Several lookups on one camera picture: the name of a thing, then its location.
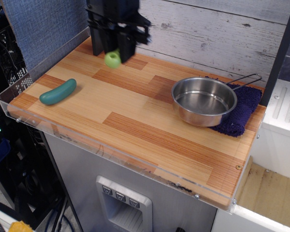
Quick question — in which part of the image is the dark vertical post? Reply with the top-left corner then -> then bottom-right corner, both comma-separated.
260,16 -> 290,106
90,25 -> 104,56

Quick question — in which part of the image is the blue fabric partition panel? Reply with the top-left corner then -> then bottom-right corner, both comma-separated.
1,0 -> 87,70

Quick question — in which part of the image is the dark vertical post right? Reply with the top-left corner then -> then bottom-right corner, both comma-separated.
260,16 -> 290,106

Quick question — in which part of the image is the black plastic crate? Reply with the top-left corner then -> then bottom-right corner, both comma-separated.
0,25 -> 27,92

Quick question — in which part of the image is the white toy sink unit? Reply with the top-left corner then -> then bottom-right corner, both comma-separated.
212,80 -> 290,232

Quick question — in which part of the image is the small steel saucepan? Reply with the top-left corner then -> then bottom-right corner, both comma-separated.
171,73 -> 262,128

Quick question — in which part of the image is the dark vertical post left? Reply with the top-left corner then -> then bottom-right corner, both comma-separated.
90,25 -> 104,56

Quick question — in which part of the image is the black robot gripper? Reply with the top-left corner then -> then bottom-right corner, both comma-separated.
86,0 -> 151,63

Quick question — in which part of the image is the silver toy fridge cabinet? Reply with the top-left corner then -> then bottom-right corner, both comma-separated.
46,135 -> 217,232

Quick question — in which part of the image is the clear acrylic table guard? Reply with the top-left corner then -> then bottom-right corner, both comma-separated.
0,30 -> 266,211

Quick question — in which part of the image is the green toy cucumber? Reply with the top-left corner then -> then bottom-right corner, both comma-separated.
39,79 -> 77,105

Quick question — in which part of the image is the purple folded cloth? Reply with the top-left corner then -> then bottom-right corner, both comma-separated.
210,86 -> 262,137

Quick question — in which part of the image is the green handled grey toy spatula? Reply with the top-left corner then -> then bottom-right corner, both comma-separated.
104,48 -> 121,69

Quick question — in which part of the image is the grey ice dispenser panel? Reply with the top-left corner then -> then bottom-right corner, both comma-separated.
96,175 -> 153,232

